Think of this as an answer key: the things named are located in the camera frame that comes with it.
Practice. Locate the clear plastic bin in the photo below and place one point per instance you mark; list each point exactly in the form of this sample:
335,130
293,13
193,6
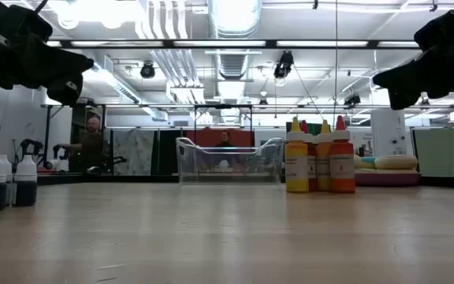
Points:
189,165

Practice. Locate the silver ventilation duct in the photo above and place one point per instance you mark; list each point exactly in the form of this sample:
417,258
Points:
235,19

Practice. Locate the red food coloring bottle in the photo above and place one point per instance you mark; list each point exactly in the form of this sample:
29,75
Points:
312,165

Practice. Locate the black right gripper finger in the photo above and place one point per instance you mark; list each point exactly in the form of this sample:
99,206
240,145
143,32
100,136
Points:
436,71
402,92

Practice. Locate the grey marbled curtain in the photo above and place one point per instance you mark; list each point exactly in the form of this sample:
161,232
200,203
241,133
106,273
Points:
132,152

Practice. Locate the orange partition panel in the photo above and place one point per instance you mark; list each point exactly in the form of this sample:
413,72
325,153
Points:
203,136

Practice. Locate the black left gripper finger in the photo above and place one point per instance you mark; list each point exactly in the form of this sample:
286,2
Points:
65,87
42,59

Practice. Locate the person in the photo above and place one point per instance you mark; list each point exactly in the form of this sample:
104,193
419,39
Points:
225,138
91,150

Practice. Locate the blue frosted donut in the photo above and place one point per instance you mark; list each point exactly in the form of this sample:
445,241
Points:
369,162

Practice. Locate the black aluminium rig frame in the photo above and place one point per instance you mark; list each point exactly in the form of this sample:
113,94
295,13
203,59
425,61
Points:
168,44

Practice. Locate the black background rig frame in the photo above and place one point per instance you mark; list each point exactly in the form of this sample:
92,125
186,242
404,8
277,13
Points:
47,134

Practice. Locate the black overhead camera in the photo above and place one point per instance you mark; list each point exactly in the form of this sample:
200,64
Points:
284,64

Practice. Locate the black ceiling spotlight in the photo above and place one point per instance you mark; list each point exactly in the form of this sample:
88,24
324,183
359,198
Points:
352,99
147,70

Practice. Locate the pale green partition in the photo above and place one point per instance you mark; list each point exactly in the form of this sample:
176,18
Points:
447,154

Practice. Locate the golden yellow food coloring bottle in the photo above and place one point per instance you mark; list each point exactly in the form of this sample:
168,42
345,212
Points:
323,169

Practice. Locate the white square column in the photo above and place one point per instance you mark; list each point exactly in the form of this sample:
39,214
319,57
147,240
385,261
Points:
388,130

